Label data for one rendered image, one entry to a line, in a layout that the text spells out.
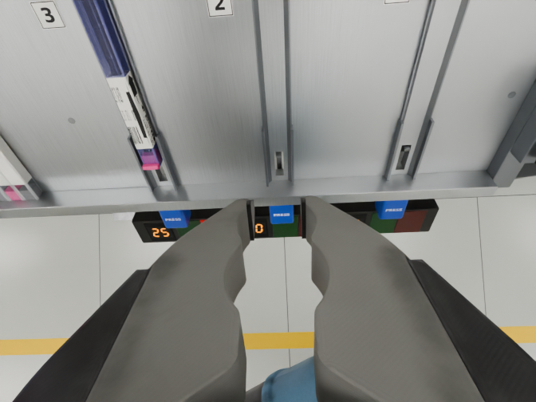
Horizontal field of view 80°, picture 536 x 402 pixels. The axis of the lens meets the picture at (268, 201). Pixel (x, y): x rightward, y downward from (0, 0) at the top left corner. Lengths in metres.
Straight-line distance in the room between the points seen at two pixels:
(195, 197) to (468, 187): 0.24
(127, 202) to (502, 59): 0.32
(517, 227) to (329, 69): 1.06
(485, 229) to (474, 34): 0.96
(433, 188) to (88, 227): 1.06
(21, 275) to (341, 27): 1.25
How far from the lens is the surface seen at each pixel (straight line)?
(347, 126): 0.28
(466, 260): 1.17
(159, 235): 0.40
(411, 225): 0.40
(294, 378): 0.24
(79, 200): 0.35
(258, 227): 0.37
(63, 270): 1.26
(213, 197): 0.30
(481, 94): 0.30
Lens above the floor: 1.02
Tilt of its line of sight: 86 degrees down
